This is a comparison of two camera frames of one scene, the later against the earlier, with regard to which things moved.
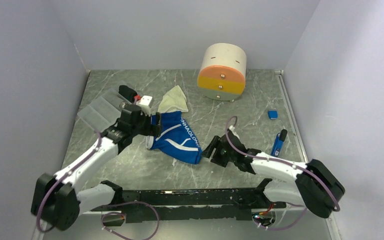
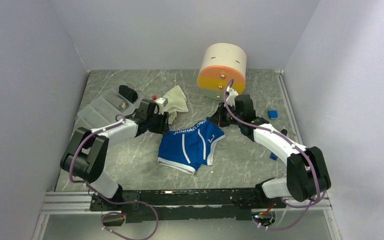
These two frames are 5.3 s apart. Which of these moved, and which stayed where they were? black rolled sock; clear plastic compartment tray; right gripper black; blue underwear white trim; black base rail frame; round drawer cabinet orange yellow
Moved: right gripper black; blue underwear white trim
Stayed: clear plastic compartment tray; black rolled sock; black base rail frame; round drawer cabinet orange yellow
